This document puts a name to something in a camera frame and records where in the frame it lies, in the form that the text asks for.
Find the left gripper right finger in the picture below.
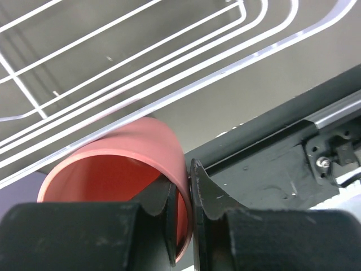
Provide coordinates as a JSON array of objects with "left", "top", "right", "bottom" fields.
[{"left": 190, "top": 159, "right": 360, "bottom": 270}]

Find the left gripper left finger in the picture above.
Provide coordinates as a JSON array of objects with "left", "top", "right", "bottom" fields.
[{"left": 1, "top": 180, "right": 177, "bottom": 270}]

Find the pink plastic cup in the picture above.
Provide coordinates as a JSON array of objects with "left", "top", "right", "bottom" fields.
[{"left": 37, "top": 117, "right": 192, "bottom": 261}]

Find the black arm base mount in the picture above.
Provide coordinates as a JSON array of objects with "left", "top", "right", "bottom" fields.
[{"left": 186, "top": 65, "right": 360, "bottom": 209}]

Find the white wire dish rack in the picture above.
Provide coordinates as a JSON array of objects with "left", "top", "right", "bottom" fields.
[{"left": 1, "top": 1, "right": 360, "bottom": 188}]

